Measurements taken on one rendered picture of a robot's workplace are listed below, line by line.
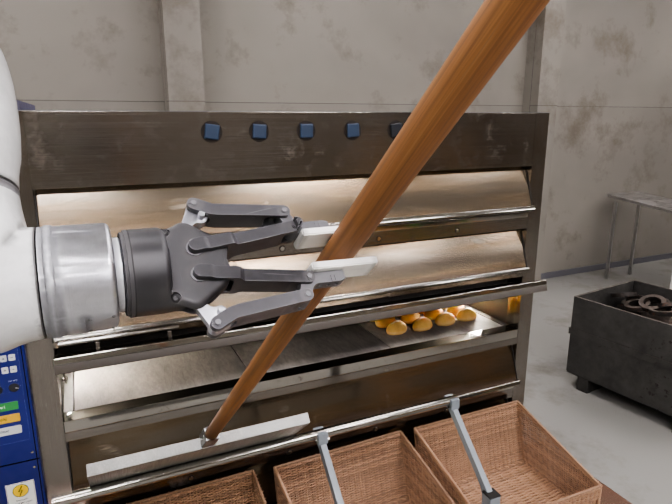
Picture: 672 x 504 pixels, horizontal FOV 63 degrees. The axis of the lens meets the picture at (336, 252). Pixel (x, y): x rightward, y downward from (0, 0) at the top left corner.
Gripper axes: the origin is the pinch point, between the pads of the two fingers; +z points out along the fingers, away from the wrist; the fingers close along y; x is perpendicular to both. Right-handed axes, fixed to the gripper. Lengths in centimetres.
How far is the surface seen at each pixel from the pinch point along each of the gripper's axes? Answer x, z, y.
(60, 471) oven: -155, -35, -9
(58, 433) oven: -146, -34, -19
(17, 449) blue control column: -145, -45, -16
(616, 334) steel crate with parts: -240, 322, -26
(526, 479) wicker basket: -164, 139, 37
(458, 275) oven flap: -121, 111, -42
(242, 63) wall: -313, 128, -350
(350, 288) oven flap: -122, 64, -43
